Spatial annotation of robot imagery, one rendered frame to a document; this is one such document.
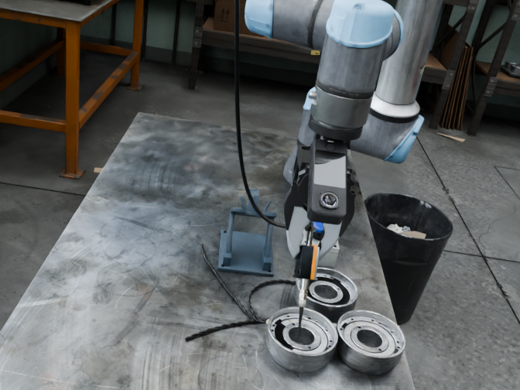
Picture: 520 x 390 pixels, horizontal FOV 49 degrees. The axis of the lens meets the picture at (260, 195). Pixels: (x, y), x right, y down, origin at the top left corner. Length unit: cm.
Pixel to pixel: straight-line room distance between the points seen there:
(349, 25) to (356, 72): 5
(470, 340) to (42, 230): 179
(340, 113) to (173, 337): 41
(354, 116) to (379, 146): 56
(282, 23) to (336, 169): 23
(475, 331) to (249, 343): 169
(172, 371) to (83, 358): 12
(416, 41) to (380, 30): 49
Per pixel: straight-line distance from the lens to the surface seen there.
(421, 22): 118
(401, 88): 123
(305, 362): 85
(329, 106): 73
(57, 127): 291
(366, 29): 70
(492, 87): 458
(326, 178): 72
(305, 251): 82
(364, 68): 71
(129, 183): 127
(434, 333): 239
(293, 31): 83
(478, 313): 260
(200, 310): 94
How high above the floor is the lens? 140
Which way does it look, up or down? 28 degrees down
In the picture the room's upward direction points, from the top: 10 degrees clockwise
